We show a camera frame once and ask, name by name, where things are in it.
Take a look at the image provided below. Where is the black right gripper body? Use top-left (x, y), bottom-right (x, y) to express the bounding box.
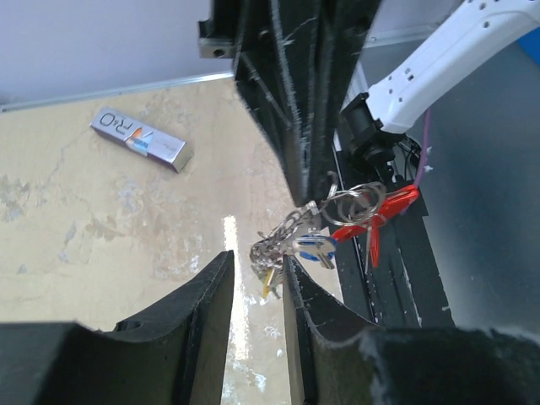
top-left (198, 0), bottom-right (240, 59)

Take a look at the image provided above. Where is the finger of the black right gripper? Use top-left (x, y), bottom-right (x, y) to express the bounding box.
top-left (233, 1), bottom-right (321, 203)
top-left (307, 0), bottom-right (380, 198)

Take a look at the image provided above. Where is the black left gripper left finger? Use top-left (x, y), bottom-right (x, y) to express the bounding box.
top-left (1, 251), bottom-right (235, 404)

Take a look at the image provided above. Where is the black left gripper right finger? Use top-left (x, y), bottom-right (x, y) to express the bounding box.
top-left (283, 256), bottom-right (539, 404)

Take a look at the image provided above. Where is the key bunch with red carabiner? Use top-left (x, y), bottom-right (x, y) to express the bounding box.
top-left (249, 172), bottom-right (419, 298)

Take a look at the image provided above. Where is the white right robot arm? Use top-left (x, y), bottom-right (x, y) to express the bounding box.
top-left (198, 1), bottom-right (539, 206)

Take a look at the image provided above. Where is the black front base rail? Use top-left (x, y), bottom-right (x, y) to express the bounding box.
top-left (333, 133), bottom-right (455, 328)

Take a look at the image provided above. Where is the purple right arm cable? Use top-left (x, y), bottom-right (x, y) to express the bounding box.
top-left (400, 108), bottom-right (435, 217)

